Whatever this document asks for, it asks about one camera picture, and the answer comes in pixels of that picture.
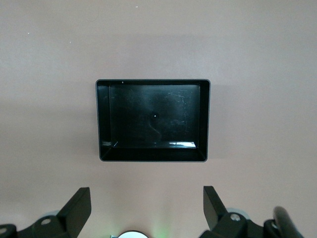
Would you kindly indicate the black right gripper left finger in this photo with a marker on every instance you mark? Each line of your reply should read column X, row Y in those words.
column 71, row 215

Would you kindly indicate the black plastic box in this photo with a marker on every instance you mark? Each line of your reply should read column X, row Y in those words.
column 153, row 119

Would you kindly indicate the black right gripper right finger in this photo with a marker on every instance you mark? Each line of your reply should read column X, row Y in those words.
column 218, row 218

